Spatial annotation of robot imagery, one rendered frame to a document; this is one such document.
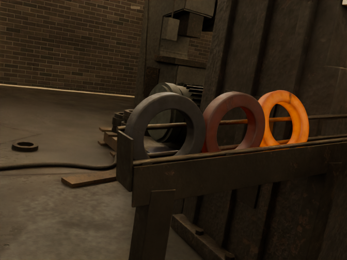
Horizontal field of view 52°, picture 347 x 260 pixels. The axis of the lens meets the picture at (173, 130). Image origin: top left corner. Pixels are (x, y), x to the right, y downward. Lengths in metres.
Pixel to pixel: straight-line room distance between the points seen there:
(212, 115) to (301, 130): 0.32
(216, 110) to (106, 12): 6.38
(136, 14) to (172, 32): 2.12
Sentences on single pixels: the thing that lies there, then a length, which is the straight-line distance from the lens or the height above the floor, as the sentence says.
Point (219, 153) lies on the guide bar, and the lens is 0.81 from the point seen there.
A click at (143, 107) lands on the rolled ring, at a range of 0.71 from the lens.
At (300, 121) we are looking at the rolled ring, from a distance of 1.04.
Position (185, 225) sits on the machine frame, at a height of 0.07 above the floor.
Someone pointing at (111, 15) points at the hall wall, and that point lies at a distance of 7.15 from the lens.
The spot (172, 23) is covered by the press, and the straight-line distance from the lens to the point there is 5.32.
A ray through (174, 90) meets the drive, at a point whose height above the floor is 0.65.
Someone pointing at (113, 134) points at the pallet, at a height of 0.14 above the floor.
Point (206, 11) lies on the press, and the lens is 5.71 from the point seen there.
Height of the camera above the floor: 0.81
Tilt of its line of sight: 11 degrees down
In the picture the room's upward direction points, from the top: 9 degrees clockwise
